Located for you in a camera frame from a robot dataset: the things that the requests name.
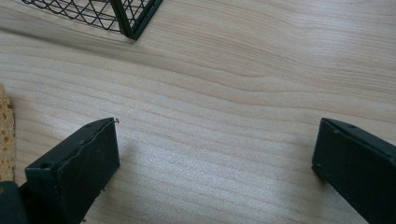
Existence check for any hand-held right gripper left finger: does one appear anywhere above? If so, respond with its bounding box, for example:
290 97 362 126
25 117 121 224

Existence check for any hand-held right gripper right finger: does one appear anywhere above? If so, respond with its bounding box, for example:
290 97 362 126
311 117 396 224

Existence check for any yellow sponge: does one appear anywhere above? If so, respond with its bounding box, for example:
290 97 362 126
0 82 17 183

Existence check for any black wire basket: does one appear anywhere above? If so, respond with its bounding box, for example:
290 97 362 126
21 0 164 41

